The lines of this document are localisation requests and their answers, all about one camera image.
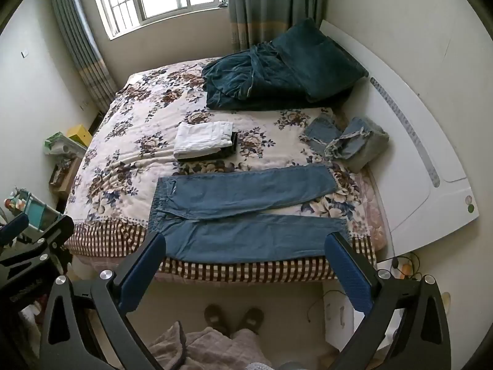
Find white headboard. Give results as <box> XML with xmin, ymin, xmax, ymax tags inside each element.
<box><xmin>318</xmin><ymin>19</ymin><xmax>480</xmax><ymax>257</ymax></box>

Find white cabinet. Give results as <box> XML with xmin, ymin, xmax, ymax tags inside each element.
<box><xmin>323</xmin><ymin>277</ymin><xmax>386</xmax><ymax>352</ymax></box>

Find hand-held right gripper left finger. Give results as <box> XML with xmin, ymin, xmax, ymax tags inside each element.
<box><xmin>39</xmin><ymin>232</ymin><xmax>166</xmax><ymax>370</ymax></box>

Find teal basket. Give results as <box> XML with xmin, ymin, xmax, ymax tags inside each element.
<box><xmin>24</xmin><ymin>198</ymin><xmax>59</xmax><ymax>237</ymax></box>

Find folded frayed denim shorts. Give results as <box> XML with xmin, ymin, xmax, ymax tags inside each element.
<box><xmin>301</xmin><ymin>117</ymin><xmax>342</xmax><ymax>155</ymax></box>

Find person's beige plaid trouser legs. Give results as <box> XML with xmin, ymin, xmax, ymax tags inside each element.
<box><xmin>148</xmin><ymin>321</ymin><xmax>272</xmax><ymax>370</ymax></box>

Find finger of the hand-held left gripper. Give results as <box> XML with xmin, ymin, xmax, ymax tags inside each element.
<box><xmin>0</xmin><ymin>214</ymin><xmax>30</xmax><ymax>244</ymax></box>
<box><xmin>0</xmin><ymin>216</ymin><xmax>75</xmax><ymax>269</ymax></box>

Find white and green plastic bag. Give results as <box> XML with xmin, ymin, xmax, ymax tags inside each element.
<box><xmin>43</xmin><ymin>133</ymin><xmax>88</xmax><ymax>157</ymax></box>

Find yellow box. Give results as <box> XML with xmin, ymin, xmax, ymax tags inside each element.
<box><xmin>66</xmin><ymin>124</ymin><xmax>92</xmax><ymax>148</ymax></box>

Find dark teal pillow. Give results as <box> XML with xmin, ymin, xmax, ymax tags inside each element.
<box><xmin>271</xmin><ymin>17</ymin><xmax>369</xmax><ymax>103</ymax></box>

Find blue jeans pants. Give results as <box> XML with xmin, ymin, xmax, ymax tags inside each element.
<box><xmin>152</xmin><ymin>164</ymin><xmax>350</xmax><ymax>265</ymax></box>

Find bed with floral sheet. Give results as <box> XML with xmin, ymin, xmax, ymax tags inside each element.
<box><xmin>63</xmin><ymin>60</ymin><xmax>388</xmax><ymax>284</ymax></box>

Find wooden nightstand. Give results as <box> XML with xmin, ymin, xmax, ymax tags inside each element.
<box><xmin>48</xmin><ymin>157</ymin><xmax>80</xmax><ymax>198</ymax></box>

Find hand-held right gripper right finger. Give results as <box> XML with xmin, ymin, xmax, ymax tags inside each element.
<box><xmin>324</xmin><ymin>232</ymin><xmax>452</xmax><ymax>370</ymax></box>

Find black folded pants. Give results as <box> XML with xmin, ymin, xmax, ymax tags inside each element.
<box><xmin>178</xmin><ymin>131</ymin><xmax>240</xmax><ymax>162</ymax></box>

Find brown slipper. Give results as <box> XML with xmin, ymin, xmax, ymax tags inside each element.
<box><xmin>240</xmin><ymin>307</ymin><xmax>265</xmax><ymax>335</ymax></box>
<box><xmin>204</xmin><ymin>304</ymin><xmax>232</xmax><ymax>337</ymax></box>

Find grey-green curtain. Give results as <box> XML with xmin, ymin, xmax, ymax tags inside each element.
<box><xmin>225</xmin><ymin>0</ymin><xmax>328</xmax><ymax>53</ymax></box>

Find white folded pants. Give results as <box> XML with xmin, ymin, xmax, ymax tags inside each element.
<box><xmin>173</xmin><ymin>121</ymin><xmax>235</xmax><ymax>159</ymax></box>

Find dark teal quilt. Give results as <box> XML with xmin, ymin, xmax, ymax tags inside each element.
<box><xmin>202</xmin><ymin>42</ymin><xmax>311</xmax><ymax>111</ymax></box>

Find folded light denim shorts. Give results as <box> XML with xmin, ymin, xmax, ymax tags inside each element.
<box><xmin>325</xmin><ymin>117</ymin><xmax>390</xmax><ymax>174</ymax></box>

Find striped grey-blue curtain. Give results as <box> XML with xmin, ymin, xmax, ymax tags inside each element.
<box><xmin>48</xmin><ymin>0</ymin><xmax>118</xmax><ymax>113</ymax></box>

